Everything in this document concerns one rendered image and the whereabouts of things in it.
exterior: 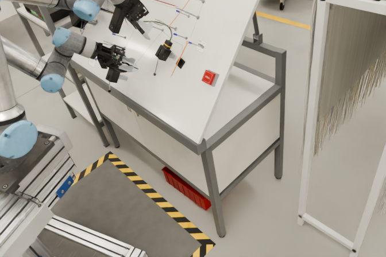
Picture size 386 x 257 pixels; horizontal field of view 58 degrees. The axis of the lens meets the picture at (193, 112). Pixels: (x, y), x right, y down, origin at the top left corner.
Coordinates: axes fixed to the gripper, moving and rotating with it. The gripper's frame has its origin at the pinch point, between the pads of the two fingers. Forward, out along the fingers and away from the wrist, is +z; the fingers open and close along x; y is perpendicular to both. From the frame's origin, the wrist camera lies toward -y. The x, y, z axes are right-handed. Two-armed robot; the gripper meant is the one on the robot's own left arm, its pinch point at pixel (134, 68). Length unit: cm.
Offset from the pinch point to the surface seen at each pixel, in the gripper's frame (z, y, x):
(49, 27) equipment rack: -27, -75, 39
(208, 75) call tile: 21.8, 25.2, -1.9
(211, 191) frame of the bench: 58, -9, -44
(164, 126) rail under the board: 22.7, -5.5, -19.5
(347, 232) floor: 141, 16, -54
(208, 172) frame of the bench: 47, 1, -37
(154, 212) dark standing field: 65, -73, -58
